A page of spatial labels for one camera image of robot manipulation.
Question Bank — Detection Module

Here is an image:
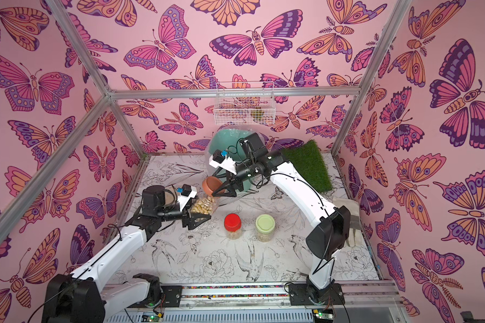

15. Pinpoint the peanut jar clear plastic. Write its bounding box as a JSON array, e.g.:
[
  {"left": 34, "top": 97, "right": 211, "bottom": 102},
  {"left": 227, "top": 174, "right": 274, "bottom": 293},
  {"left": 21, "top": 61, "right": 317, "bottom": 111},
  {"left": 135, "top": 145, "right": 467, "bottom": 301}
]
[{"left": 190, "top": 196, "right": 218, "bottom": 215}]

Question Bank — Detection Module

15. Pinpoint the brown jar lid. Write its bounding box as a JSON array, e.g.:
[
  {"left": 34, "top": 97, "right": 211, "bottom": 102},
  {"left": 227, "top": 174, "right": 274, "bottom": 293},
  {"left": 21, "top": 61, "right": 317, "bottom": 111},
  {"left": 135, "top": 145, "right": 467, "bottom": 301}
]
[{"left": 202, "top": 176, "right": 223, "bottom": 196}]

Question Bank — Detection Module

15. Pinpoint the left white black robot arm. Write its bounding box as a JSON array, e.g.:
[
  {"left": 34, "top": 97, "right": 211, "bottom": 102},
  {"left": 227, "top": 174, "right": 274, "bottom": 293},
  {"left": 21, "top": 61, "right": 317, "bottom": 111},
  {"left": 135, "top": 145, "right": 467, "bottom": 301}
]
[{"left": 41, "top": 184, "right": 211, "bottom": 322}]

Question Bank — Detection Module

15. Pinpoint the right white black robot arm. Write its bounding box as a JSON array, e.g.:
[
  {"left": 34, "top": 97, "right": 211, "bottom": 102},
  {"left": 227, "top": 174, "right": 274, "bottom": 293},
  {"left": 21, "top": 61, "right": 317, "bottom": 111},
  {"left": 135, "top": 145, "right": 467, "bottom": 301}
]
[{"left": 209, "top": 133, "right": 351, "bottom": 304}]

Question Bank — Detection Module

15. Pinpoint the red lid peanut jar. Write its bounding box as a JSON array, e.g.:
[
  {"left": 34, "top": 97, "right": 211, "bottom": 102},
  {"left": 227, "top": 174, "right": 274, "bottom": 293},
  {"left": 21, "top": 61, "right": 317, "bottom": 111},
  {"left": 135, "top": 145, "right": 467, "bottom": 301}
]
[{"left": 224, "top": 213, "right": 243, "bottom": 240}]

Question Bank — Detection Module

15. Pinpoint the mint green trash bin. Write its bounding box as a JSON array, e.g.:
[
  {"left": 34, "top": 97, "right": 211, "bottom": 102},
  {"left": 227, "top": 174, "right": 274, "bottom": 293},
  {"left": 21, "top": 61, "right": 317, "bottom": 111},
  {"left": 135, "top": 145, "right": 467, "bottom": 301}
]
[{"left": 207, "top": 128, "right": 258, "bottom": 192}]

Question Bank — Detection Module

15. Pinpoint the green lid peanut jar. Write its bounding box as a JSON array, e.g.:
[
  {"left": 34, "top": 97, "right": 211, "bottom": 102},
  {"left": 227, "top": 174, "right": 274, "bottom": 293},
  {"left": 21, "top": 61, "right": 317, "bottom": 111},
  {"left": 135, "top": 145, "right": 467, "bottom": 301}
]
[{"left": 255, "top": 214, "right": 276, "bottom": 242}]

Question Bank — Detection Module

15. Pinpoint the green object in basket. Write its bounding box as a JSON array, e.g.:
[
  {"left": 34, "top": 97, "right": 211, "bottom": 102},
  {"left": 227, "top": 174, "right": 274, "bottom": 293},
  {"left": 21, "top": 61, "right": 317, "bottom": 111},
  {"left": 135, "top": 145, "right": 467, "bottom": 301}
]
[{"left": 250, "top": 107, "right": 264, "bottom": 122}]

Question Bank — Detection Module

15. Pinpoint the green artificial grass mat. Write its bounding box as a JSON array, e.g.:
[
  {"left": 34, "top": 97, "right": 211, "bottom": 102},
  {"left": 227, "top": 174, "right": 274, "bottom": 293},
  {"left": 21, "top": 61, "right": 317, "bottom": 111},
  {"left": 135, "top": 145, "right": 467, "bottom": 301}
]
[{"left": 280, "top": 140, "right": 333, "bottom": 193}]

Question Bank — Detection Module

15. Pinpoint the right beige cloth glove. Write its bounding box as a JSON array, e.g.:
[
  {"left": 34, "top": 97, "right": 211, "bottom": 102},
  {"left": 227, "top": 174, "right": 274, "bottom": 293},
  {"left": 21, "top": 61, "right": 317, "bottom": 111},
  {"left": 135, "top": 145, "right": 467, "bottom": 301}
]
[{"left": 333, "top": 197, "right": 365, "bottom": 248}]

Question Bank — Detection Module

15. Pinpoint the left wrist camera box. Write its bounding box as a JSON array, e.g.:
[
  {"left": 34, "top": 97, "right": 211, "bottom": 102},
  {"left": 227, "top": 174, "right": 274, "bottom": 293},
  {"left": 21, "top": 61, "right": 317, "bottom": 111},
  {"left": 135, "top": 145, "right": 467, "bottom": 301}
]
[{"left": 175, "top": 184, "right": 198, "bottom": 211}]

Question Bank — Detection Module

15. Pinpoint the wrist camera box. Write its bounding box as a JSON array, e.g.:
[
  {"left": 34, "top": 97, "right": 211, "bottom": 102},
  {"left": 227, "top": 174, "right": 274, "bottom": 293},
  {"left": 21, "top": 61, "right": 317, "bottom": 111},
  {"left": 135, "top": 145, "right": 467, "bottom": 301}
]
[
  {"left": 208, "top": 149, "right": 237, "bottom": 174},
  {"left": 175, "top": 184, "right": 198, "bottom": 211}
]

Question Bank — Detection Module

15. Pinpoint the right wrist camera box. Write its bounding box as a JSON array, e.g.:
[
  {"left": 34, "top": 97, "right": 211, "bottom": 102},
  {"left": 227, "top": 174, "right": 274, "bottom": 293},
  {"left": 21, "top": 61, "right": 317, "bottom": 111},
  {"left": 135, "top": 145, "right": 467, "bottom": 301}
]
[{"left": 208, "top": 149, "right": 237, "bottom": 174}]

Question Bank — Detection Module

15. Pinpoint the white wire wall basket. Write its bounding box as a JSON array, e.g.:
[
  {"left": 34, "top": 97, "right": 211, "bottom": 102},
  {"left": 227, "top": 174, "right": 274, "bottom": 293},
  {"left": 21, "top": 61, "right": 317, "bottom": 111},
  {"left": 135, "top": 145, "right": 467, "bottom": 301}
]
[{"left": 212, "top": 81, "right": 276, "bottom": 126}]

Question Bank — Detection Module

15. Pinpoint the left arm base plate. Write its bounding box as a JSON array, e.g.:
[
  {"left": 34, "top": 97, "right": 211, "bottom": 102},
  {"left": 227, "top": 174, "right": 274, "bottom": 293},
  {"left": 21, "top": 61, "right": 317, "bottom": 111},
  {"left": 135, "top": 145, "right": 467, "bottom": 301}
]
[{"left": 129, "top": 285, "right": 183, "bottom": 309}]

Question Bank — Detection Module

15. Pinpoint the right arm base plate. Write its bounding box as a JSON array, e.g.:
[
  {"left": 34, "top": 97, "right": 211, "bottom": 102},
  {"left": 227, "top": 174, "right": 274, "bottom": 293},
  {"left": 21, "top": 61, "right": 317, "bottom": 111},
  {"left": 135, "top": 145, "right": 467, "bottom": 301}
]
[{"left": 284, "top": 282, "right": 345, "bottom": 306}]

